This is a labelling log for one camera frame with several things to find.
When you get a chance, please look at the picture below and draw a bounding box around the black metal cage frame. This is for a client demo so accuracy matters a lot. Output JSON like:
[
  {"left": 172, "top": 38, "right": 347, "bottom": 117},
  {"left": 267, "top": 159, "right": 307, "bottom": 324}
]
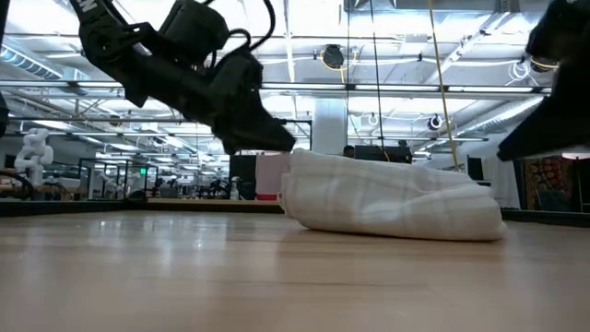
[{"left": 77, "top": 158, "right": 160, "bottom": 200}]

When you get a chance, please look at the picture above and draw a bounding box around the black monitor on stand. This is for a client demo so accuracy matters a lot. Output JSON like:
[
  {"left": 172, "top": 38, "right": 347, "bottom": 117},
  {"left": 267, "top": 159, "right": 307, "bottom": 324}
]
[{"left": 353, "top": 145, "right": 414, "bottom": 165}]

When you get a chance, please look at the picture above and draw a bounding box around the black hanging cable with coil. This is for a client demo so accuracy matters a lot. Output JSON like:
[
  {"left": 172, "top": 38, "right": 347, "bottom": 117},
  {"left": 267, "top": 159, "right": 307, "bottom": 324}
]
[{"left": 370, "top": 0, "right": 391, "bottom": 162}]

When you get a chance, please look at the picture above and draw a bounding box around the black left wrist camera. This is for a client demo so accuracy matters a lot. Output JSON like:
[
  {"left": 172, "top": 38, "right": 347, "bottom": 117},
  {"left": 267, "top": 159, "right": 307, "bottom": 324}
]
[{"left": 159, "top": 0, "right": 230, "bottom": 65}]

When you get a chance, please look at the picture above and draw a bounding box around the black overhead gantry frame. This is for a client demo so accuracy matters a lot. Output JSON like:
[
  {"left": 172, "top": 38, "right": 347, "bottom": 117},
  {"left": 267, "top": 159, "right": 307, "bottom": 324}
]
[{"left": 276, "top": 117, "right": 313, "bottom": 151}]

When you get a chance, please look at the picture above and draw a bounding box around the long wooden table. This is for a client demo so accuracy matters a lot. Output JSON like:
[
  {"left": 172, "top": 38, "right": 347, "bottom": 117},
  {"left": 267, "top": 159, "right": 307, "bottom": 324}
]
[{"left": 147, "top": 197, "right": 283, "bottom": 208}]

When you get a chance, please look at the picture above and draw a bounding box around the black hanging board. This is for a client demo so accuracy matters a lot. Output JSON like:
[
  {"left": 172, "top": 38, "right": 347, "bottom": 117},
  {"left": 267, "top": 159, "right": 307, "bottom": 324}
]
[{"left": 466, "top": 155, "right": 485, "bottom": 182}]

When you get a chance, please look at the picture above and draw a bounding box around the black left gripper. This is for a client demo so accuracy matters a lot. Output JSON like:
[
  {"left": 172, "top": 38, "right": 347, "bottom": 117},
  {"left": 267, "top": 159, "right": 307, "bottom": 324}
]
[{"left": 137, "top": 50, "right": 296, "bottom": 156}]

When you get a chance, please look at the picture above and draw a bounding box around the white hanging cloth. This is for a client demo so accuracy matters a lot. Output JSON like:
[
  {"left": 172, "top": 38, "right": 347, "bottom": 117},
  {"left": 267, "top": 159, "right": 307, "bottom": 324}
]
[{"left": 481, "top": 159, "right": 521, "bottom": 209}]

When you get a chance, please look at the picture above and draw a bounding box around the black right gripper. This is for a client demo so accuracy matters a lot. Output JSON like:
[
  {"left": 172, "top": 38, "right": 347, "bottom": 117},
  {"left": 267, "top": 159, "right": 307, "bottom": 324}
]
[{"left": 497, "top": 0, "right": 590, "bottom": 161}]

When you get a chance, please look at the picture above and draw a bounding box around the white beige plaid towel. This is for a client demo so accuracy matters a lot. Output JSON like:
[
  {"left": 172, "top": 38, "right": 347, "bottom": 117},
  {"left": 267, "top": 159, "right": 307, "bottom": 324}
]
[{"left": 278, "top": 148, "right": 508, "bottom": 242}]

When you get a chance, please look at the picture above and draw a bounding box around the black curved hoop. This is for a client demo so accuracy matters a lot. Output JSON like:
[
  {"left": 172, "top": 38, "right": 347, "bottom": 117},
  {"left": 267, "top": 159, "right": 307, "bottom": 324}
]
[{"left": 0, "top": 169, "right": 36, "bottom": 200}]

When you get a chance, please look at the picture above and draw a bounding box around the yellow hanging cable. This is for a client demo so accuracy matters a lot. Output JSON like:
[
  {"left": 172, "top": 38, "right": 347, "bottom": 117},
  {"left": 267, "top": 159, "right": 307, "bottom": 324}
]
[{"left": 427, "top": 0, "right": 461, "bottom": 172}]

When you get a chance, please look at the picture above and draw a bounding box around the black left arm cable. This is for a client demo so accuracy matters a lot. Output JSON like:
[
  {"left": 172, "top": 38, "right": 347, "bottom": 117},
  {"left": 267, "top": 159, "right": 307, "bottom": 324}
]
[{"left": 248, "top": 0, "right": 277, "bottom": 52}]

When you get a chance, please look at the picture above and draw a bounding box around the black upright panel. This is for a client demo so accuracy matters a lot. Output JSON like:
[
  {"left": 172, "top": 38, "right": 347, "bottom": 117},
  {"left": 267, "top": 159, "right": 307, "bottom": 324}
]
[{"left": 229, "top": 155, "right": 258, "bottom": 200}]

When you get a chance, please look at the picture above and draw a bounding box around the black ceiling cable reel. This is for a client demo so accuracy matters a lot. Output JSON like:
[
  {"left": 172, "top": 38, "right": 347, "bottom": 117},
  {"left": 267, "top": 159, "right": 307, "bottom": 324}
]
[
  {"left": 528, "top": 56, "right": 559, "bottom": 74},
  {"left": 321, "top": 43, "right": 346, "bottom": 70}
]

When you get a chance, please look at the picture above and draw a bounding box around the patterned red rug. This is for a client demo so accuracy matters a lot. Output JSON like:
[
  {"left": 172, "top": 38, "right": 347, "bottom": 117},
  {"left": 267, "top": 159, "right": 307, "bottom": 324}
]
[{"left": 523, "top": 156, "right": 575, "bottom": 212}]

